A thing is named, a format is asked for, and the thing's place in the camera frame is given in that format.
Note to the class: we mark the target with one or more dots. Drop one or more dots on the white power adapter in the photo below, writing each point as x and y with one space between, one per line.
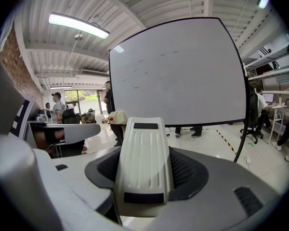
247 160

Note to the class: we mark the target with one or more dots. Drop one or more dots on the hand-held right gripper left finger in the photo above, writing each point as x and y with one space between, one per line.
38 189

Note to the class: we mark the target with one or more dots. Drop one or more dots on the long ceiling light bar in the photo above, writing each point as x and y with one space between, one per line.
79 25

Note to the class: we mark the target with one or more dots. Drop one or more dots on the person's left hand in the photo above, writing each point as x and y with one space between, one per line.
39 139

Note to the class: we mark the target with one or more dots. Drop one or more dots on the white eraser with grey felt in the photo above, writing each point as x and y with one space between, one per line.
143 162

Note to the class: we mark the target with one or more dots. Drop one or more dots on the white bottle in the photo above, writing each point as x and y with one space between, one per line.
280 100

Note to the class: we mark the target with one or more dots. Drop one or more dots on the cart with equipment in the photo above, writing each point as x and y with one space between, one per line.
88 116

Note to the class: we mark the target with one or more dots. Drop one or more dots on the black office chair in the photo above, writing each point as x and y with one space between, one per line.
71 117
253 119

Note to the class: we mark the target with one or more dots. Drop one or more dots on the white box with red button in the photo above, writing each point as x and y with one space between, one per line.
117 117

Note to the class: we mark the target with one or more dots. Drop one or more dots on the ceiling air conditioner unit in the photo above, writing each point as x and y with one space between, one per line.
94 72

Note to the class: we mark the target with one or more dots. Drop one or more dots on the white metal shelf rack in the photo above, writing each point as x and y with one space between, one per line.
272 66

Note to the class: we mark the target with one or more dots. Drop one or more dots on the white rolling table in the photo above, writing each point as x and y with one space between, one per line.
278 119

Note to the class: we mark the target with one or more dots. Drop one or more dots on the small ceiling light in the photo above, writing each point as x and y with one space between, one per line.
263 1

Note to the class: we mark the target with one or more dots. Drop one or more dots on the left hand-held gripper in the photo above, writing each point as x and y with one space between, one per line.
20 119

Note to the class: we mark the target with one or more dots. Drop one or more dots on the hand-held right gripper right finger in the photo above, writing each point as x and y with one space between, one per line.
214 208

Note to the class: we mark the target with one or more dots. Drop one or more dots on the computer monitor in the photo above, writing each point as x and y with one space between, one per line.
267 97

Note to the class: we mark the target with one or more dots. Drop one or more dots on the black-framed whiteboard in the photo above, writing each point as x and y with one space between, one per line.
178 76

